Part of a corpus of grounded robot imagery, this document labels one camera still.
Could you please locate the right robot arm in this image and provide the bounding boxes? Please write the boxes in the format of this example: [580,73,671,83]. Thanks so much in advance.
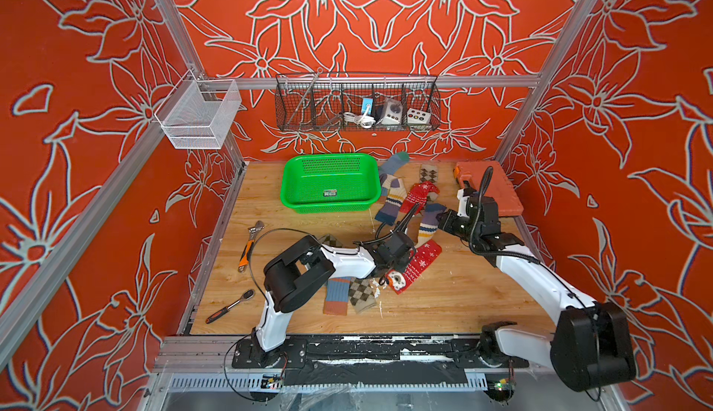
[437,166,637,392]

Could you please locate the orange adjustable wrench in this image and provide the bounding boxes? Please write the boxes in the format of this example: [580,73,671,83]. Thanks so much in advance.
[238,221,265,273]

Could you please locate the brown argyle sock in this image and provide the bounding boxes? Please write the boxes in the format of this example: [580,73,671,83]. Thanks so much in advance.
[323,243,376,314]
[419,164,438,185]

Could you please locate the white coiled cable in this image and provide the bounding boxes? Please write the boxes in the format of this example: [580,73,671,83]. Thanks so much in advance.
[342,111,375,130]

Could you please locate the cream purple striped sock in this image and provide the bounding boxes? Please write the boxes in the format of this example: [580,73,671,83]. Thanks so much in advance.
[375,178,408,225]
[416,203,447,248]

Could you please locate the white dotted box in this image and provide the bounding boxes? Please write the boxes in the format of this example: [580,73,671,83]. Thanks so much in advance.
[406,108,432,130]

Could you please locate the red snowflake christmas sock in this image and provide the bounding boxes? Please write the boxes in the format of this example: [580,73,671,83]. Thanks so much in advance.
[399,181,440,214]

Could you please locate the blue white small box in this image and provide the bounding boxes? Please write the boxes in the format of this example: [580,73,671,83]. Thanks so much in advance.
[361,97,373,116]

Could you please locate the orange tool case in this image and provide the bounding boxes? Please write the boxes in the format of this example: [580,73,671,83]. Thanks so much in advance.
[453,160,524,217]

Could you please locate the clear acrylic wall bin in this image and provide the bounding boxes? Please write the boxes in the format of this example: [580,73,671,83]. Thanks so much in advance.
[154,81,242,150]

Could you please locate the white power adapter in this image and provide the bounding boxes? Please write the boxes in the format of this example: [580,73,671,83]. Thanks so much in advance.
[378,98,403,126]

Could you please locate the red penguin christmas sock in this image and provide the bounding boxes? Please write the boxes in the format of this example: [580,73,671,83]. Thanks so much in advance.
[386,240,443,294]

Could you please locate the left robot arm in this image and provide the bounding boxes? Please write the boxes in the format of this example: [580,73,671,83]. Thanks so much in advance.
[253,231,416,353]

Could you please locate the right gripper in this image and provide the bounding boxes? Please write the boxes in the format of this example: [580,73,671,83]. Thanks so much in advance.
[433,209,482,246]

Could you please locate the black wire wall basket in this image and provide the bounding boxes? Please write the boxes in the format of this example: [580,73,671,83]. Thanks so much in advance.
[275,71,442,133]

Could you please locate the green plastic basket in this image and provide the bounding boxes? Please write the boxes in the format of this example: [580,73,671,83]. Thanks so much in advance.
[280,153,382,214]

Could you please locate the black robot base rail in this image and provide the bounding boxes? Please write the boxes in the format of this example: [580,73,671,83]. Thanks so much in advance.
[227,334,529,386]

